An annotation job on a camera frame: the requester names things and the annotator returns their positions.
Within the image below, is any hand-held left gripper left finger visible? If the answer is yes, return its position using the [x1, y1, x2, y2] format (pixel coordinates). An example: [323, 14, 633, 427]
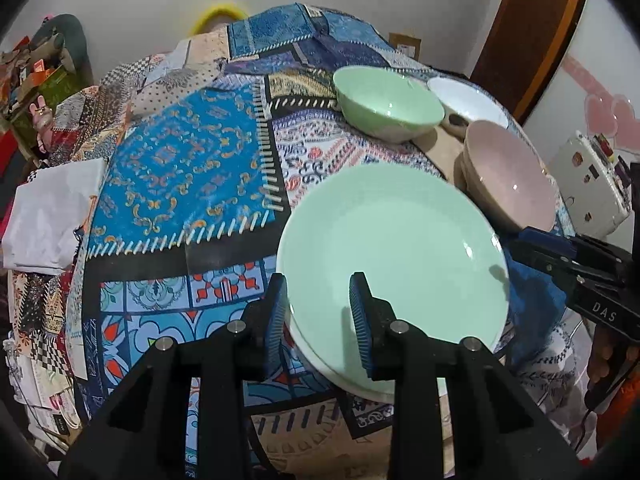
[60, 274, 290, 480]

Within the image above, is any person's right hand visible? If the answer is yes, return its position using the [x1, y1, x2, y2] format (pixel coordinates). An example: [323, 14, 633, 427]
[586, 327, 632, 413]

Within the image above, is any patterned paper bag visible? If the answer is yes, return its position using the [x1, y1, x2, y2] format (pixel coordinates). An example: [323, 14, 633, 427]
[0, 35, 46, 91]

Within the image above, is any white printed shopping bag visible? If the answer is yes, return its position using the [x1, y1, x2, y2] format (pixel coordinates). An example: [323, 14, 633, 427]
[30, 385, 83, 433]

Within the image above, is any yellow foam tube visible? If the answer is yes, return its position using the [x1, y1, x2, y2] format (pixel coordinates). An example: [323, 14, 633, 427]
[192, 2, 248, 36]

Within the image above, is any green plate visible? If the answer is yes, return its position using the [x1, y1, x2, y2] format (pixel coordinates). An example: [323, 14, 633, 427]
[276, 162, 511, 403]

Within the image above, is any cardboard box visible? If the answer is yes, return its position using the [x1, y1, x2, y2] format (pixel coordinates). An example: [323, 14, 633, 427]
[389, 32, 423, 58]

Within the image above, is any person's right forearm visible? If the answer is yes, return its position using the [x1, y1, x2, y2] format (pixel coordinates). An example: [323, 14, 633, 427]
[597, 375, 640, 461]

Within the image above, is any grey neck pillow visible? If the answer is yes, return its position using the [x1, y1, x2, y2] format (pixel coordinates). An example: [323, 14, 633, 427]
[32, 14, 93, 86]

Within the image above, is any pink bowl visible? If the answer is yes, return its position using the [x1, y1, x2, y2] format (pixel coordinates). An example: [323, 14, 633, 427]
[460, 120, 558, 233]

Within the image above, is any green box of clutter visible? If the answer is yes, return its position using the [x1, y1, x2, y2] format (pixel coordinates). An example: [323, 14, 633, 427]
[10, 67, 83, 133]

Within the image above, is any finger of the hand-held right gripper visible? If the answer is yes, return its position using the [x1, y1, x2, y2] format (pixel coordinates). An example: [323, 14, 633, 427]
[509, 242, 601, 288]
[519, 230, 628, 281]

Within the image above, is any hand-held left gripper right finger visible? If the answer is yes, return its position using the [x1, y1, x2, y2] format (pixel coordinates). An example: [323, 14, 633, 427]
[348, 272, 583, 480]

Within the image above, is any green bowl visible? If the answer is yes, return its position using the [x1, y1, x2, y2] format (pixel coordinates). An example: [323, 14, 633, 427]
[332, 66, 446, 143]

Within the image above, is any wooden wardrobe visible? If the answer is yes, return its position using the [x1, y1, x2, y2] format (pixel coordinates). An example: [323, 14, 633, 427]
[515, 0, 593, 126]

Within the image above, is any pink rabbit toy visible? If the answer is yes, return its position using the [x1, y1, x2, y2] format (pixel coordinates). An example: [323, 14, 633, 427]
[29, 96, 56, 153]

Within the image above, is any white folded cloth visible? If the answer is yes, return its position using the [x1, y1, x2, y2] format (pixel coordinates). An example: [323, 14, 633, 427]
[0, 158, 108, 276]

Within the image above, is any white bowl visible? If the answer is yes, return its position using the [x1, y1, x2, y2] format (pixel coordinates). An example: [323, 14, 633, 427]
[426, 76, 510, 133]

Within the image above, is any patchwork blanket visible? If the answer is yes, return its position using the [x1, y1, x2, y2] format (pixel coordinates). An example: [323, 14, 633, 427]
[10, 2, 591, 480]

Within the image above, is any white sliding door with hearts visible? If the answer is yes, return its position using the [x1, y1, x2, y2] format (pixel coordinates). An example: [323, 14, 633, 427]
[520, 0, 640, 161]

